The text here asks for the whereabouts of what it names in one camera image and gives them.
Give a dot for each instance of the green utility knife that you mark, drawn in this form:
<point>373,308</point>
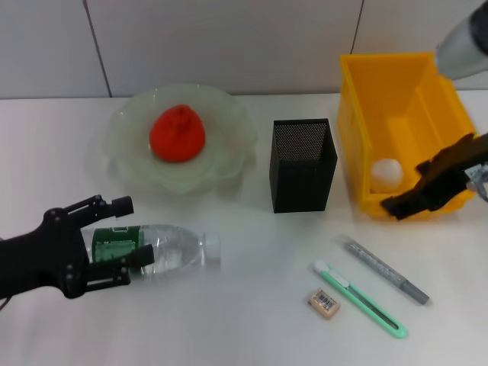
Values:
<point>354,295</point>

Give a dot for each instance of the yellow plastic bin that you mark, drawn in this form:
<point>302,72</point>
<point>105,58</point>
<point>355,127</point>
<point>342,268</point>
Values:
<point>366,114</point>

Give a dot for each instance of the white paper ball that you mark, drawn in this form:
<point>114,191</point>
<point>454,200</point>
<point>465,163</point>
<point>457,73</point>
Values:
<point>387,175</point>

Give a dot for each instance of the grey marker pen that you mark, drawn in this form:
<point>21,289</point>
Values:
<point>381,267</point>

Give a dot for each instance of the black mesh pen holder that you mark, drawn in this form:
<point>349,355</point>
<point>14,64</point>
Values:
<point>301,171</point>

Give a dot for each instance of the beige eraser with barcode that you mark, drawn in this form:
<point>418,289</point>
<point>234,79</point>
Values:
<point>323,303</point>

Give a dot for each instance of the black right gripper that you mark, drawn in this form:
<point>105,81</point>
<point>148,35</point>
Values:
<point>474,156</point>

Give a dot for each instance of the clear green-label water bottle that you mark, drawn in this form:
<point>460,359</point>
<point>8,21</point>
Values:
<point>175,248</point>

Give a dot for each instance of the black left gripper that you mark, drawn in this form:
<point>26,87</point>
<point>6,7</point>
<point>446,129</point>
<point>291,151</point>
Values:
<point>42,259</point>

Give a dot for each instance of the green glass fruit plate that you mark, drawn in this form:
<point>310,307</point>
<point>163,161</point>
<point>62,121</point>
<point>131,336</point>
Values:
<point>225,126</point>

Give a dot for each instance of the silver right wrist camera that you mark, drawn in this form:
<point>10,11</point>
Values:
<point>461,45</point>

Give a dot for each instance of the red tomato-shaped toy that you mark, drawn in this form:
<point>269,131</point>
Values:
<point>177,133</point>

